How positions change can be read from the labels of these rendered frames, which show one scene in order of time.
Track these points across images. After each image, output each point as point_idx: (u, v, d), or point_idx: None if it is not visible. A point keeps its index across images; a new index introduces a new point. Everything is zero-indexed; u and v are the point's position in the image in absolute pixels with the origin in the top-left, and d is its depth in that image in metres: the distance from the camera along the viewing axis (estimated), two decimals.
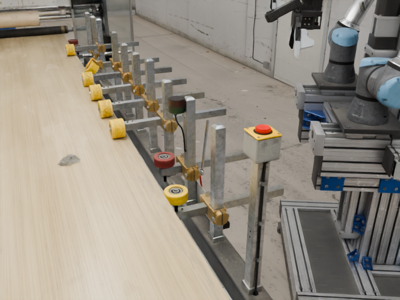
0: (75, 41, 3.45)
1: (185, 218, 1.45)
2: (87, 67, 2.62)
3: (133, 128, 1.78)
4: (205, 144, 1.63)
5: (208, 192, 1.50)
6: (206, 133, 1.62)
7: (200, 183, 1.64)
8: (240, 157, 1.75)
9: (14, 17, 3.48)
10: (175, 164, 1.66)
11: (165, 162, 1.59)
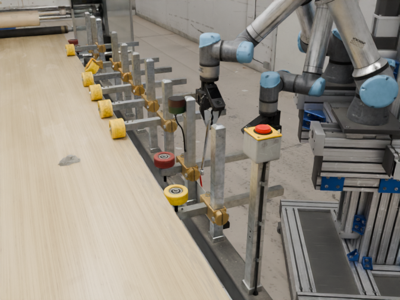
0: (75, 41, 3.45)
1: (185, 218, 1.45)
2: (87, 67, 2.62)
3: (133, 128, 1.78)
4: (205, 144, 1.63)
5: (208, 192, 1.50)
6: (207, 133, 1.62)
7: (200, 183, 1.64)
8: (240, 157, 1.75)
9: (14, 17, 3.48)
10: (175, 164, 1.66)
11: (165, 162, 1.59)
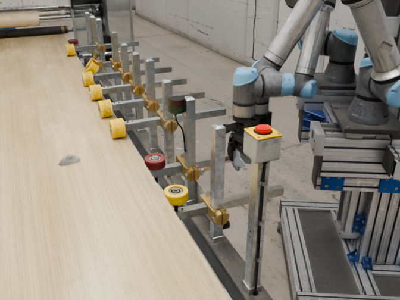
0: (75, 41, 3.45)
1: (185, 218, 1.45)
2: (87, 67, 2.62)
3: (133, 128, 1.78)
4: None
5: (208, 192, 1.50)
6: None
7: None
8: None
9: (14, 17, 3.48)
10: (166, 166, 1.65)
11: (155, 164, 1.58)
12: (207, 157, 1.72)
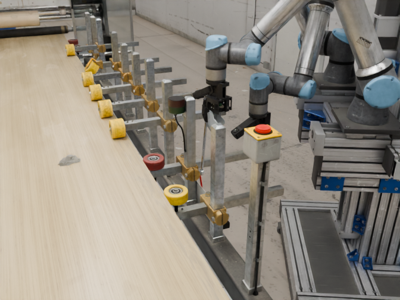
0: (75, 41, 3.45)
1: (185, 218, 1.45)
2: (87, 67, 2.62)
3: (133, 128, 1.78)
4: (203, 144, 1.63)
5: (208, 192, 1.50)
6: (205, 133, 1.63)
7: (200, 183, 1.64)
8: (230, 159, 1.73)
9: (14, 17, 3.48)
10: (164, 166, 1.65)
11: (154, 164, 1.58)
12: (206, 157, 1.71)
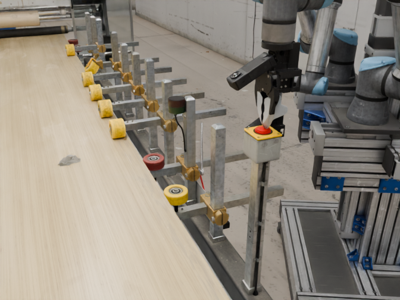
0: (75, 41, 3.45)
1: (185, 218, 1.45)
2: (87, 67, 2.62)
3: (133, 128, 1.78)
4: (201, 145, 1.66)
5: (208, 192, 1.50)
6: (201, 134, 1.67)
7: (202, 183, 1.63)
8: (230, 159, 1.73)
9: (14, 17, 3.48)
10: (164, 166, 1.65)
11: (154, 164, 1.58)
12: (206, 157, 1.71)
